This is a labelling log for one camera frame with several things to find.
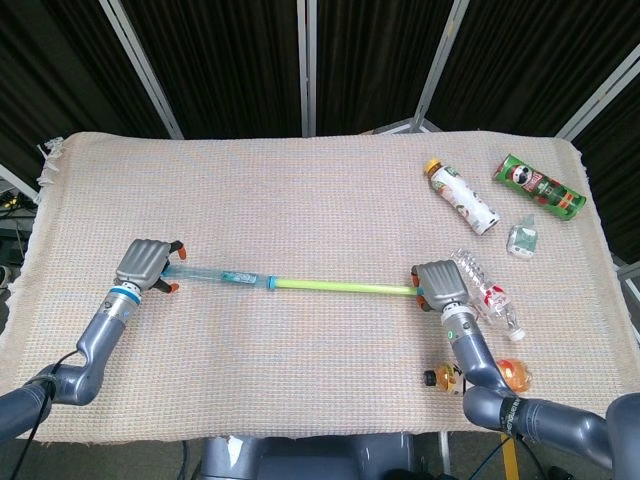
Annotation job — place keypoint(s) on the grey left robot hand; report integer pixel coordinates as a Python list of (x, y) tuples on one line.
[(142, 262)]

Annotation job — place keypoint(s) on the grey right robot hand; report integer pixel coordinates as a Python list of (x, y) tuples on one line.
[(442, 285)]

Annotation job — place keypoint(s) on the blue and green plastic stick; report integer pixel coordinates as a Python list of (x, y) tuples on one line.
[(340, 286)]

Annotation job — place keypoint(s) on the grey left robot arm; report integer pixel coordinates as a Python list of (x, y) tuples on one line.
[(95, 340)]

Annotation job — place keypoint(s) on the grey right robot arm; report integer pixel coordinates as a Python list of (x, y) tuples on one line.
[(475, 350)]

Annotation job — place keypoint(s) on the clear crushed water bottle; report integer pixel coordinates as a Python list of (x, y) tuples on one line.
[(492, 300)]

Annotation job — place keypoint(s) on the white bottle with yellow cap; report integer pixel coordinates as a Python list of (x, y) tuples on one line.
[(462, 200)]

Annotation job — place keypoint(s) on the orange juice bottle black cap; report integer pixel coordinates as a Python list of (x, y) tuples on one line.
[(447, 377)]

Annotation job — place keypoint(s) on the green Pringles can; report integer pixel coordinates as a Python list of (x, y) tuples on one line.
[(540, 187)]

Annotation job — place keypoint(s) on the beige woven tablecloth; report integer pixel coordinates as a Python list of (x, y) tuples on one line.
[(300, 200)]

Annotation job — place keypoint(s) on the white table leg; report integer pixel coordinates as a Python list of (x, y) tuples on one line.
[(444, 452)]

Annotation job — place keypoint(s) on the black pleated screen panel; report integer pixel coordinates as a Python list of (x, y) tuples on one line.
[(50, 70), (225, 65), (530, 60), (370, 60)]

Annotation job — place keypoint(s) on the grey robot torso base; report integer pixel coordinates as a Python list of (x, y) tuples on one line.
[(300, 460)]

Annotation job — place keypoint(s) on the yellow stand post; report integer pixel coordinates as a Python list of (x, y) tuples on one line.
[(510, 460)]

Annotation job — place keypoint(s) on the white screen frame post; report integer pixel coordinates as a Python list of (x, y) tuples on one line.
[(307, 65), (440, 65), (600, 95), (142, 70)]

